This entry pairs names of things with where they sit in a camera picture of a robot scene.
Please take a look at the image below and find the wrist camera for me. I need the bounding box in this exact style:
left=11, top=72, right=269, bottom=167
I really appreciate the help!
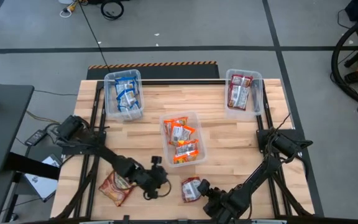
left=196, top=179, right=211, bottom=196
left=150, top=155, right=163, bottom=170

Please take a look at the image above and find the long black floor cable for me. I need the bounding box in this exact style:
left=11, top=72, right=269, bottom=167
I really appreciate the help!
left=78, top=0, right=109, bottom=68

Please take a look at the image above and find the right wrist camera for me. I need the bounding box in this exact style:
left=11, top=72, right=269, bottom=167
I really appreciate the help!
left=196, top=179, right=211, bottom=196

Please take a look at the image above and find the black hazard-striped floor mat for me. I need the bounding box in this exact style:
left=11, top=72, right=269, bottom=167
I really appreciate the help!
left=86, top=60, right=221, bottom=80

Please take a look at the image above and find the white printed paper sheet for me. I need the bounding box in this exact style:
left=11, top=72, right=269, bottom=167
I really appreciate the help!
left=23, top=154, right=62, bottom=203

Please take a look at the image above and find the yellow floor cable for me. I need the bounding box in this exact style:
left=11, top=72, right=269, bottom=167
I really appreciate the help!
left=25, top=110, right=62, bottom=125

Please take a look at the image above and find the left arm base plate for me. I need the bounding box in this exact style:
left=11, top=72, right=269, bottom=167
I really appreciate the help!
left=61, top=130, right=107, bottom=156

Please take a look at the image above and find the yellow and white power plug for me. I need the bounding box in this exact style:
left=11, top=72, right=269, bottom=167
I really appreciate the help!
left=59, top=0, right=88, bottom=18

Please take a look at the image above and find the black adapter cable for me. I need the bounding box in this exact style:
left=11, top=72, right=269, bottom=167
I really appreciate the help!
left=44, top=122, right=62, bottom=141

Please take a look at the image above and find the thin black floor cable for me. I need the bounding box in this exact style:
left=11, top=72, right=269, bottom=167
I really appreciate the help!
left=0, top=80, right=79, bottom=96

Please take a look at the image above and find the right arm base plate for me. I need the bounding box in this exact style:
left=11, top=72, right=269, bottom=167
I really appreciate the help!
left=256, top=129, right=313, bottom=154

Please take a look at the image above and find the coiled black cable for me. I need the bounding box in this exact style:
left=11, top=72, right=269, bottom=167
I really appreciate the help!
left=99, top=0, right=126, bottom=21

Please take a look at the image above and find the black vacuum hose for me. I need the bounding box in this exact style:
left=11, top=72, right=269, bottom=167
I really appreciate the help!
left=330, top=14, right=358, bottom=110

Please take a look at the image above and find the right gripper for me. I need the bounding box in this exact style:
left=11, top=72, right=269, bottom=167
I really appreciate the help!
left=203, top=189, right=239, bottom=221

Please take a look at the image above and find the black aluminium table frame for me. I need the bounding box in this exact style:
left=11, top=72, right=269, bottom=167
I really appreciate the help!
left=50, top=79, right=315, bottom=224

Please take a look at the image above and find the black power adapter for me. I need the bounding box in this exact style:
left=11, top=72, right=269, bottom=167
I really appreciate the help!
left=24, top=129, right=48, bottom=147

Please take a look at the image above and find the clear plastic bin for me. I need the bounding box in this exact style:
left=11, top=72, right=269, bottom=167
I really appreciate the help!
left=158, top=110, right=208, bottom=168
left=103, top=68, right=145, bottom=121
left=224, top=68, right=264, bottom=121

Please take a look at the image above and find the black desk frame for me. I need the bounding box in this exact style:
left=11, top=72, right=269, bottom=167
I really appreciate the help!
left=0, top=151, right=61, bottom=224

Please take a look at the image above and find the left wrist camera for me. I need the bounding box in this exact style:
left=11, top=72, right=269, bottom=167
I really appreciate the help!
left=150, top=155, right=163, bottom=170

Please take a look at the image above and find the left gripper cable loop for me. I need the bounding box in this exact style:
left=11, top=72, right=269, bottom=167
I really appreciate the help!
left=143, top=180, right=172, bottom=200

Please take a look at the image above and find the black desk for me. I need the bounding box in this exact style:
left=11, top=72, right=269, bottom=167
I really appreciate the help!
left=0, top=83, right=35, bottom=177

